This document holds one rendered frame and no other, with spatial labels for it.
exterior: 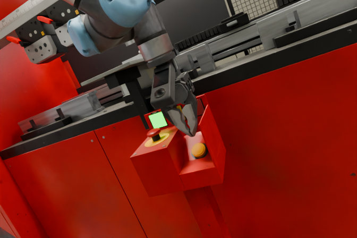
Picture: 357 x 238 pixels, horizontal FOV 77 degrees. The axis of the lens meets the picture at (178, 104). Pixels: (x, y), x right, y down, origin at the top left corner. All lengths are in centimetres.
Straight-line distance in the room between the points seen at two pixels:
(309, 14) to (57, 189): 122
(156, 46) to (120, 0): 20
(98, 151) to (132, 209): 29
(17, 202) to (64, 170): 36
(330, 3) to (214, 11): 67
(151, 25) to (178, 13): 88
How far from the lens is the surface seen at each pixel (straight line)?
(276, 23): 79
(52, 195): 129
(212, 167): 53
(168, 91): 45
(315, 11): 81
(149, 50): 51
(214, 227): 71
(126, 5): 33
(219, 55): 106
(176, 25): 138
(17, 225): 144
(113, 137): 90
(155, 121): 69
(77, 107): 111
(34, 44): 117
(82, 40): 45
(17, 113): 151
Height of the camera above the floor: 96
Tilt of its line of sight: 10 degrees down
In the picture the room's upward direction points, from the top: 22 degrees counter-clockwise
